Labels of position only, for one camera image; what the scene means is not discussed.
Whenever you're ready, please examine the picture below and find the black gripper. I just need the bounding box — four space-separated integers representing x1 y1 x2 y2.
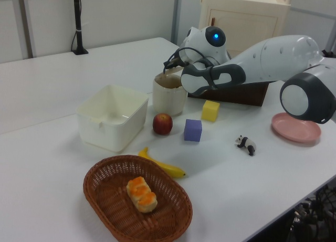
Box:
166 56 187 69

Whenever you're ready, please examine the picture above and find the red apple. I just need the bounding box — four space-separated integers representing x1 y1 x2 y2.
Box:
152 113 174 135

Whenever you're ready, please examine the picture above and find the yellow banana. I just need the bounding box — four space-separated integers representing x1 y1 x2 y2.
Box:
138 146 187 179

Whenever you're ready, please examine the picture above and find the brown wicker basket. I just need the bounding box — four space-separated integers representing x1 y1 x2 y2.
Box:
82 154 193 242

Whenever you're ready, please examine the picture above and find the black camera stand pole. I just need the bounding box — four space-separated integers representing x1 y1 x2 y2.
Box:
71 0 89 56

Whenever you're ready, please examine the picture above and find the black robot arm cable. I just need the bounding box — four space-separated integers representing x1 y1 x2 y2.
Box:
163 46 218 90

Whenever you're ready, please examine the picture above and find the bread with orange topping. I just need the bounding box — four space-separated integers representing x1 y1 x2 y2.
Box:
126 176 159 214

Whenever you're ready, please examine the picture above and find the yellow foam cube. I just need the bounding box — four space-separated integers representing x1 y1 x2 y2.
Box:
201 100 221 122

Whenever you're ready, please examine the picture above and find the cream rectangular plastic tub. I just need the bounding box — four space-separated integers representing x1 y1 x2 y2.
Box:
75 84 150 153

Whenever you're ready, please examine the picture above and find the panda figurine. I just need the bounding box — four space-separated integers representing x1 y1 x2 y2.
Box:
235 135 257 156

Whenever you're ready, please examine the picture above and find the cream lidded trash can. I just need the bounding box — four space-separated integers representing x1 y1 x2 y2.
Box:
152 68 188 117

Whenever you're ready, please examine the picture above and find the black cable bundle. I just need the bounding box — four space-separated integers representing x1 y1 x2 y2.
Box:
288 184 336 242

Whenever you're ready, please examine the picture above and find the purple foam cube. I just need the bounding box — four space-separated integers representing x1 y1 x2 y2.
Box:
183 118 203 143

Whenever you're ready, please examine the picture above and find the beige wooden cabinet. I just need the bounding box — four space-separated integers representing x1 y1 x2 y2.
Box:
198 0 293 58

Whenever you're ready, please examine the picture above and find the pink plate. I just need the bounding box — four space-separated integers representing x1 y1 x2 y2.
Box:
271 112 322 144

